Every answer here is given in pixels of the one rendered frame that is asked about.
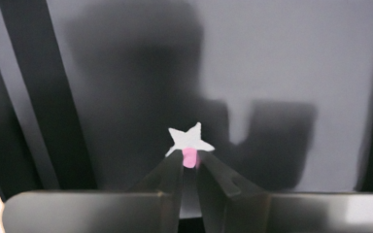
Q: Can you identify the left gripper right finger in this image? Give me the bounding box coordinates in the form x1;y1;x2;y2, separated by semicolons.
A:
195;150;373;233

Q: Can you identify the white star-shaped pin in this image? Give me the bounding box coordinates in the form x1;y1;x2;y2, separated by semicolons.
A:
167;123;214;156

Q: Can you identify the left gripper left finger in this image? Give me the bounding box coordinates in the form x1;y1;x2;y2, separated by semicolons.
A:
0;149;184;233

